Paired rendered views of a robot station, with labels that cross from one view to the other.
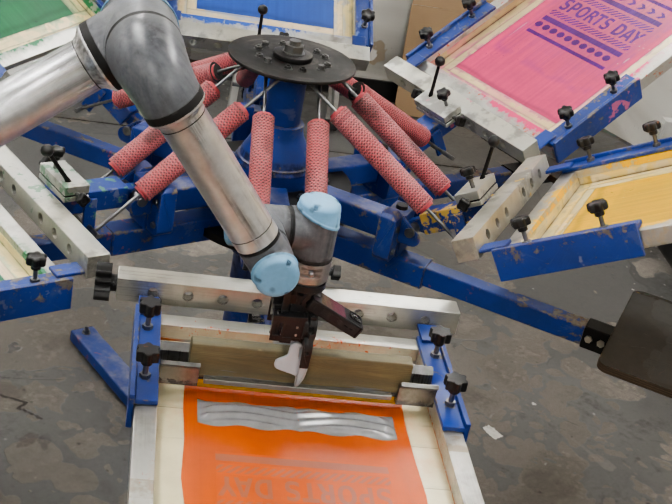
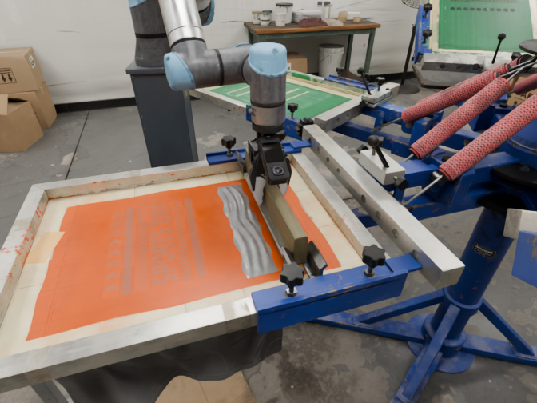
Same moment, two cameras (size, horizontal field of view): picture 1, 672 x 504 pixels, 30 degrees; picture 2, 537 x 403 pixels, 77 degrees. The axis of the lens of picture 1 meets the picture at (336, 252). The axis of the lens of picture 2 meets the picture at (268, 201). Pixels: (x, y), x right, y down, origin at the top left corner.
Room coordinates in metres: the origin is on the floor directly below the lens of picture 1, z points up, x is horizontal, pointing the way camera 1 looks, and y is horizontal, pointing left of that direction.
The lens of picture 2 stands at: (1.85, -0.66, 1.50)
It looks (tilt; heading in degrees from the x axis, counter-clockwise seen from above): 36 degrees down; 84
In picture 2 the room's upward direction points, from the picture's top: straight up
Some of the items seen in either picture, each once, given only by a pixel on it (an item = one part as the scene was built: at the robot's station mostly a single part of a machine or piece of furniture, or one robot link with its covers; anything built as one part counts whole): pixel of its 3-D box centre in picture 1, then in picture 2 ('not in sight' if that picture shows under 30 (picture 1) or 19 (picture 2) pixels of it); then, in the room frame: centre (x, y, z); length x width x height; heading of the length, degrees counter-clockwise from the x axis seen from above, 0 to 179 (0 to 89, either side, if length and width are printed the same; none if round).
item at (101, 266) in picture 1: (110, 281); (307, 129); (2.09, 0.42, 1.02); 0.07 x 0.06 x 0.07; 11
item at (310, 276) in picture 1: (308, 268); (266, 112); (1.92, 0.04, 1.23); 0.08 x 0.08 x 0.05
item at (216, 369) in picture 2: not in sight; (188, 366); (1.71, -0.23, 0.74); 0.46 x 0.04 x 0.42; 11
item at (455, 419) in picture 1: (439, 391); (329, 292); (2.01, -0.24, 0.98); 0.30 x 0.05 x 0.07; 11
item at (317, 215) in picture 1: (314, 227); (267, 74); (1.92, 0.04, 1.31); 0.09 x 0.08 x 0.11; 108
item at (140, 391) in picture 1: (144, 363); (254, 159); (1.90, 0.30, 0.98); 0.30 x 0.05 x 0.07; 11
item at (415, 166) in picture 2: not in sight; (395, 176); (2.27, 0.09, 1.02); 0.17 x 0.06 x 0.05; 11
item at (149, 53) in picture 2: not in sight; (155, 46); (1.59, 0.64, 1.25); 0.15 x 0.15 x 0.10
